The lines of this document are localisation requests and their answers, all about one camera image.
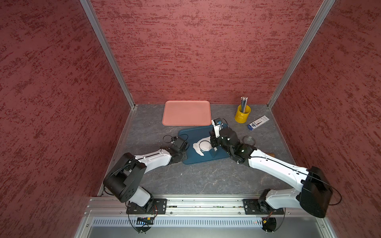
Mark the metal ring cutter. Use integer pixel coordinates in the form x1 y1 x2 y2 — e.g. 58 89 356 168
243 135 256 146

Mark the teal tray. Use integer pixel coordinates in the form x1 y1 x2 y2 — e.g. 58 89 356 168
179 126 229 165

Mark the white dough piece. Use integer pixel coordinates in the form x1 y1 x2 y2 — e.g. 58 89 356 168
192 136 210 156

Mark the metal dough scraper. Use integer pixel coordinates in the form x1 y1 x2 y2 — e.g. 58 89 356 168
209 147 218 158

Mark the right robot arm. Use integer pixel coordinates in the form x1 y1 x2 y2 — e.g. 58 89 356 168
209 128 333 218

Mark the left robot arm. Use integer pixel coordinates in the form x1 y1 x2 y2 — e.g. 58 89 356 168
103 137 188 214

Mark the yellow cup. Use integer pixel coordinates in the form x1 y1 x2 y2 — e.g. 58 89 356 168
234 105 251 124

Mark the pink tray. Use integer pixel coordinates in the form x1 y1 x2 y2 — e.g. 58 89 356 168
162 101 211 127

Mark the white blue pencil box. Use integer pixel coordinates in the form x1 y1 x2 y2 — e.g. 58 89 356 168
248 116 269 131

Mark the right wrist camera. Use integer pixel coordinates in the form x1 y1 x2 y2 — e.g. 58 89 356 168
211 118 222 138

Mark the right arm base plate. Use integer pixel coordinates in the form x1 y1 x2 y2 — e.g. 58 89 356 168
242 199 284 216

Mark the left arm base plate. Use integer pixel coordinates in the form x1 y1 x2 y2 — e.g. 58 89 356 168
126 198 168 215

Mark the aluminium front rail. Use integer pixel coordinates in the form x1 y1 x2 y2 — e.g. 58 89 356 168
84 195 311 218

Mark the left corner aluminium post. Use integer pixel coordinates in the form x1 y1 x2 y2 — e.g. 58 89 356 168
80 0 136 109

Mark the corner aluminium post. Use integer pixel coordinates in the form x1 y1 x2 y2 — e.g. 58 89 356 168
80 0 136 109
267 0 335 110

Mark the right corner aluminium post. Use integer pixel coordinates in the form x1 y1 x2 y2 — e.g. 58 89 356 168
267 0 335 110

